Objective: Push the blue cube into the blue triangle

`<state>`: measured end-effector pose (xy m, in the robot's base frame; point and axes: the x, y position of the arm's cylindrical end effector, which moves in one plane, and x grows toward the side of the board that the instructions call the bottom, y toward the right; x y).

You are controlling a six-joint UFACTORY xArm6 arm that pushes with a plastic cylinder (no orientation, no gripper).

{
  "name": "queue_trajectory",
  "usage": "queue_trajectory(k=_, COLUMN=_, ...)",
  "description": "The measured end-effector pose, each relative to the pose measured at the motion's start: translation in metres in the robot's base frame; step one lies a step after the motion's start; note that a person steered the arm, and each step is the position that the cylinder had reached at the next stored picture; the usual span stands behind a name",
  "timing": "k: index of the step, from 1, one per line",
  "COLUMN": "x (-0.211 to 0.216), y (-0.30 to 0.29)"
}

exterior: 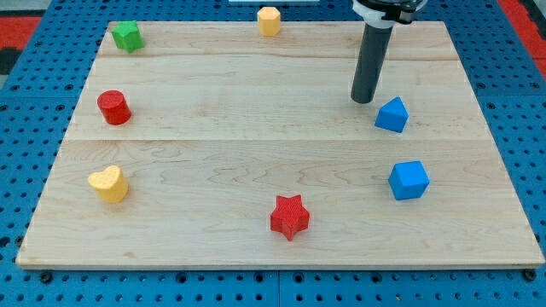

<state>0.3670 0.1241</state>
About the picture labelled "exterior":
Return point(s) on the wooden board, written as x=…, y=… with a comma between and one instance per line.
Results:
x=224, y=119

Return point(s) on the green star block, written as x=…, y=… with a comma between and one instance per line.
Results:
x=127, y=36

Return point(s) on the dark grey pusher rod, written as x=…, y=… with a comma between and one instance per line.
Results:
x=369, y=63

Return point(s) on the red star block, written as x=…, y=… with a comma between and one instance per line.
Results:
x=289, y=216

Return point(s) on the yellow hexagon block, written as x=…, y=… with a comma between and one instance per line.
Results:
x=269, y=21

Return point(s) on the blue cube block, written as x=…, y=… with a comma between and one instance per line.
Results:
x=408, y=180

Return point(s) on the yellow heart block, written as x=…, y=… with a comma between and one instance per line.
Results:
x=110, y=184

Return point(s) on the blue triangle block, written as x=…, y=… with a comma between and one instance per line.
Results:
x=393, y=116

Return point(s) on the red cylinder block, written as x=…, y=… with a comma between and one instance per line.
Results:
x=114, y=107

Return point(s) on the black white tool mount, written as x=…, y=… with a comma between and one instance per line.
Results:
x=384, y=14

